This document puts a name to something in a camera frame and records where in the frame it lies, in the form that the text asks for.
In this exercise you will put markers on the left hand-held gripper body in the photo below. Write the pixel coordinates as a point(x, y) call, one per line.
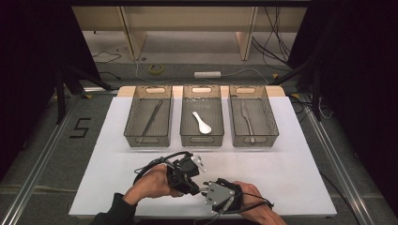
point(184, 170)

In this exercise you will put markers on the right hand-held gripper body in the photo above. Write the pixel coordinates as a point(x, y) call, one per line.
point(219, 193)

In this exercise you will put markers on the steel fork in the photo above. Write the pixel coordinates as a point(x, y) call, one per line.
point(202, 188)

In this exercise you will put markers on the clear grey plastic bin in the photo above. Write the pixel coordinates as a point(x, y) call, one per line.
point(148, 142)
point(202, 142)
point(266, 125)

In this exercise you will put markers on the steel chopstick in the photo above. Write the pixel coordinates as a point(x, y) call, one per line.
point(151, 119)
point(153, 116)

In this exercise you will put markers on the metal tongs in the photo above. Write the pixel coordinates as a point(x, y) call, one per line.
point(247, 120)

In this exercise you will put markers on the person's left hand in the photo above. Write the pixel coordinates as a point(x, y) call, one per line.
point(155, 184)

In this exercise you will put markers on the person's right hand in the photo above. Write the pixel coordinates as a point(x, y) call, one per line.
point(253, 200)

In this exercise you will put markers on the white table cover sheet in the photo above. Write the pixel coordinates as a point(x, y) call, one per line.
point(297, 175)

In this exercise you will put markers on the white power strip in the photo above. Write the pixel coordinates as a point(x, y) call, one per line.
point(207, 74)

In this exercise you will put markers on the light wooden table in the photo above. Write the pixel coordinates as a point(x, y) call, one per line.
point(125, 91)

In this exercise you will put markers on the yellow tape roll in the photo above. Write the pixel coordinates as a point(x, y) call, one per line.
point(151, 69)

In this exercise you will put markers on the black metal stand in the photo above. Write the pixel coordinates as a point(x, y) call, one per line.
point(316, 93)

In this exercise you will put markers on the black tripod stand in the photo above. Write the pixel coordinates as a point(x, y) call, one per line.
point(60, 100)

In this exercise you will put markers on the beige wooden shelf unit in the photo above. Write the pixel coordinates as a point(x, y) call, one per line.
point(187, 18)

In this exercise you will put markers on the dark curtain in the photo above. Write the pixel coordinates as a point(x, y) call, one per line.
point(359, 62)
point(31, 47)

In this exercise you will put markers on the aluminium floor rail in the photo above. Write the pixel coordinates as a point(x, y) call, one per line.
point(33, 175)
point(343, 175)

